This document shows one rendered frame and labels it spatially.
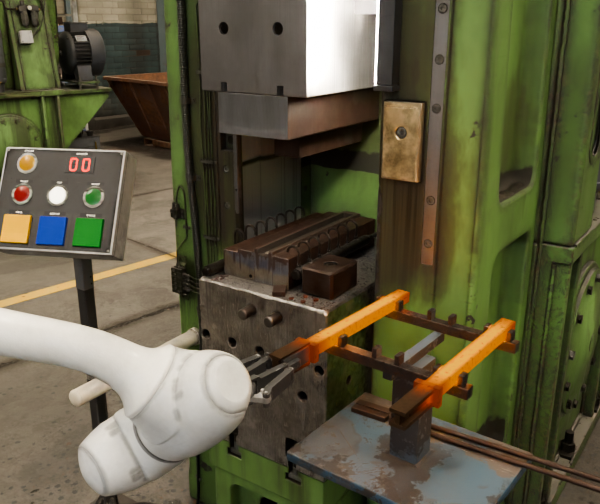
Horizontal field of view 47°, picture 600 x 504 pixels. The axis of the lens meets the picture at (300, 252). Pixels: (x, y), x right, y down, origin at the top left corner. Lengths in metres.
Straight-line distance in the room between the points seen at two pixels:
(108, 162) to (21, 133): 4.54
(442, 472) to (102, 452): 0.71
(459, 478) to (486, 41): 0.85
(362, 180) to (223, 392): 1.29
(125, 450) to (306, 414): 0.78
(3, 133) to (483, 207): 5.25
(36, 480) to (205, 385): 1.91
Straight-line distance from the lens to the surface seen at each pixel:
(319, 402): 1.63
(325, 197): 2.10
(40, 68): 6.51
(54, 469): 2.73
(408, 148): 1.53
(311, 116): 1.61
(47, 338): 0.88
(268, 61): 1.55
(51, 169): 1.94
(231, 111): 1.63
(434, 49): 1.51
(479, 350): 1.27
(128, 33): 10.87
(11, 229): 1.94
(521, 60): 1.82
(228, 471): 1.95
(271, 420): 1.75
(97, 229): 1.83
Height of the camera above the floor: 1.52
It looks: 19 degrees down
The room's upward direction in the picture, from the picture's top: straight up
